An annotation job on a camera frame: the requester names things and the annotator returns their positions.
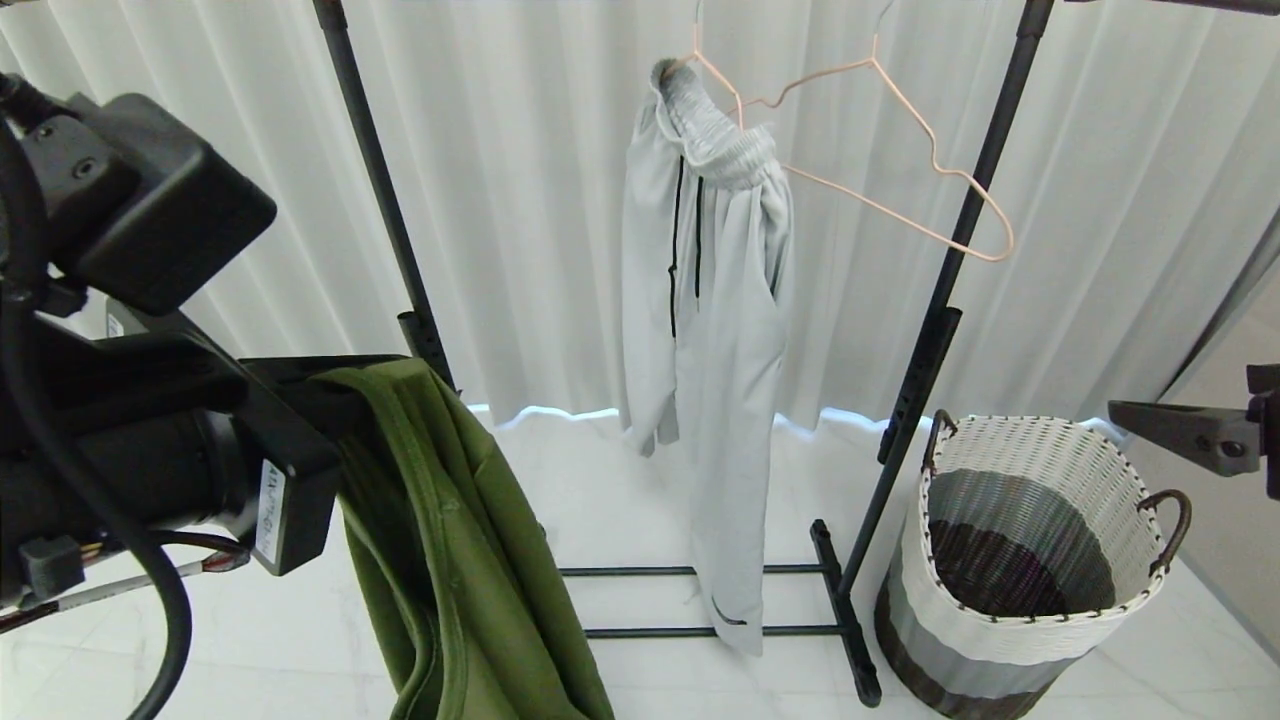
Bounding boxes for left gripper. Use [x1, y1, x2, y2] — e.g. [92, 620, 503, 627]
[0, 330, 346, 601]

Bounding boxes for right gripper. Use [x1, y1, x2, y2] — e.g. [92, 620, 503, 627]
[1108, 365, 1280, 501]

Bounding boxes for green garment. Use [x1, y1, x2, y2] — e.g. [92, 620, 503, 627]
[320, 358, 616, 720]

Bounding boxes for pale grey shorts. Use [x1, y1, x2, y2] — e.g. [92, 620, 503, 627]
[618, 58, 794, 658]

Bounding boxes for pink clothes hanger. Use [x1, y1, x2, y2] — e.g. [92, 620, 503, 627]
[660, 0, 746, 131]
[740, 0, 1014, 263]

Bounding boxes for white laundry basket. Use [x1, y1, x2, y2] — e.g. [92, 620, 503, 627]
[875, 410, 1193, 720]

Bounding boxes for black clothes rack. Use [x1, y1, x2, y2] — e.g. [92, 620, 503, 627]
[312, 0, 1280, 709]

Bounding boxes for white curtain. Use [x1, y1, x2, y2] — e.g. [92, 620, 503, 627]
[0, 0, 1280, 431]

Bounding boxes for black cable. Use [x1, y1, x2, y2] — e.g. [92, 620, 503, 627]
[0, 75, 193, 720]

